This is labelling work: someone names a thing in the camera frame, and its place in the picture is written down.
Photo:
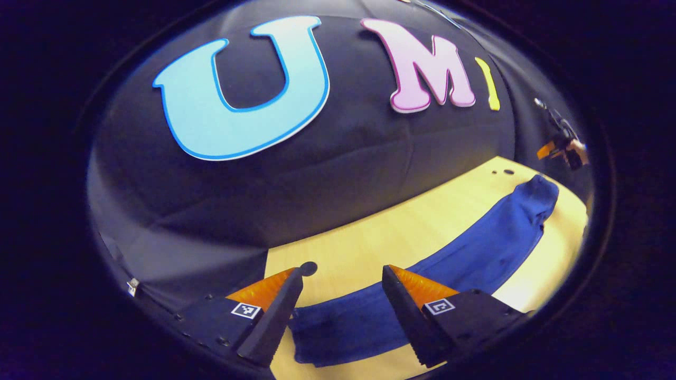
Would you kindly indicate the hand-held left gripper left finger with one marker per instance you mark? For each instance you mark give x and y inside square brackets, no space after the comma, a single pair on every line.
[277,322]

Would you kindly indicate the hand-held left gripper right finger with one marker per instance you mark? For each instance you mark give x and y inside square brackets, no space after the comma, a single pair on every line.
[406,322]

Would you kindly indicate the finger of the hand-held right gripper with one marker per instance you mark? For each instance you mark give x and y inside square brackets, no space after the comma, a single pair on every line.
[547,150]

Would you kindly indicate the blue denim jeans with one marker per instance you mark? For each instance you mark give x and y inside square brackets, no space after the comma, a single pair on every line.
[475,253]

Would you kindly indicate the small white clip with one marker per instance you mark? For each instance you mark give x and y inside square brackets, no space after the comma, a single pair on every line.
[132,286]

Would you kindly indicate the black backdrop cloth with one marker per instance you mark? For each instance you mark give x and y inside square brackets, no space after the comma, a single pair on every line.
[343,158]

